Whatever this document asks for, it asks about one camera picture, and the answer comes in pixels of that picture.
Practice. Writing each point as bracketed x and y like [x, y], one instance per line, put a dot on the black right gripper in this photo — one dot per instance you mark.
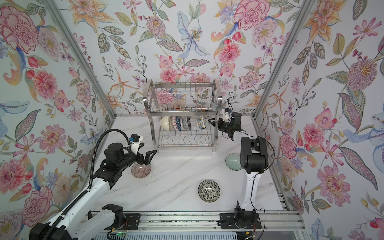
[220, 120]

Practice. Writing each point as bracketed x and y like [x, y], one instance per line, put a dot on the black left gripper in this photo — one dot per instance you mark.
[147, 161]

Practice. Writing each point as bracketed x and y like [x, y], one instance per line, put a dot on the blue yellow patterned bowl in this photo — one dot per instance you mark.
[201, 123]

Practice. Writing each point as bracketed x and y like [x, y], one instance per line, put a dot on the dark petal pattern bowl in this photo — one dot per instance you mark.
[186, 122]

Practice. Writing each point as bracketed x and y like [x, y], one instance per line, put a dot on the stainless steel dish rack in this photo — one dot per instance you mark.
[183, 99]

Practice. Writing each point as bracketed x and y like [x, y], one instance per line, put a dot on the blue geometric red bowl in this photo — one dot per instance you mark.
[175, 123]

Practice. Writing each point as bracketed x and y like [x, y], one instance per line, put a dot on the cream white bowl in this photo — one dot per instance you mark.
[165, 123]

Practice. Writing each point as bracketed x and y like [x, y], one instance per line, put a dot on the pale green bowl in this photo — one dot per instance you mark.
[233, 162]

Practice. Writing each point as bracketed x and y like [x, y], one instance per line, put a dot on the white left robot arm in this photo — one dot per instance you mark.
[82, 204]

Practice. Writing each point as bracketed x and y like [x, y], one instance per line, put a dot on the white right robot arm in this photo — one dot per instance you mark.
[254, 161]

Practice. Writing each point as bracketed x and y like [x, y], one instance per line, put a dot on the pink striped bowl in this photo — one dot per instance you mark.
[140, 171]

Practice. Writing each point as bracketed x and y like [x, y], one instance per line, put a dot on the black white floral bowl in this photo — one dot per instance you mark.
[209, 191]

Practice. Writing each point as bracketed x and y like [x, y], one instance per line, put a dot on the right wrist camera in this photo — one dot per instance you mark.
[227, 115]

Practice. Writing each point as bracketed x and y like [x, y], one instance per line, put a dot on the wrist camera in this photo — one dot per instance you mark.
[135, 142]
[227, 115]

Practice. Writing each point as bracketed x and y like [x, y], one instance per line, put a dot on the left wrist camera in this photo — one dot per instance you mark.
[135, 142]

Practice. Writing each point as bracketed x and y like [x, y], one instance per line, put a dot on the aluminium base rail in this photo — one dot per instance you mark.
[272, 221]

